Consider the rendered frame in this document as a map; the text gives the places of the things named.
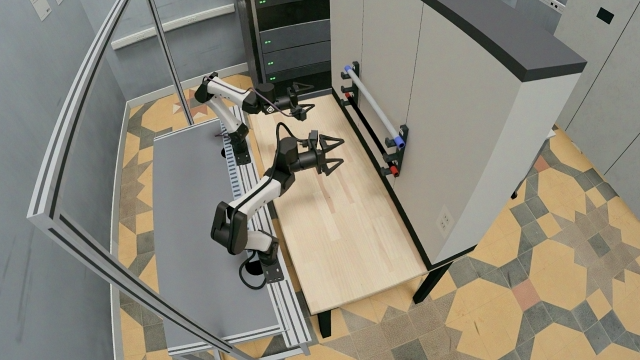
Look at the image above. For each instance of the grey metal bar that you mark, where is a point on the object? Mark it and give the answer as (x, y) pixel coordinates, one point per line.
(392, 131)

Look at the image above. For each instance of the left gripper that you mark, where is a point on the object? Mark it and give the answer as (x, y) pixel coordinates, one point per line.
(290, 101)

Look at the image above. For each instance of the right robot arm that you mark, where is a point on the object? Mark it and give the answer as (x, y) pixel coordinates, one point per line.
(265, 244)

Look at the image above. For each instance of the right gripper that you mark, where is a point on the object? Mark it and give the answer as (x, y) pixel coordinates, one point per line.
(316, 158)

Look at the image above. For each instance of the black bar with red end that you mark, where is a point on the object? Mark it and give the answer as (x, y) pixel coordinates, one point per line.
(371, 132)

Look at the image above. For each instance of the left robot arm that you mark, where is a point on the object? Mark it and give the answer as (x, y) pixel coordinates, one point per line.
(210, 93)

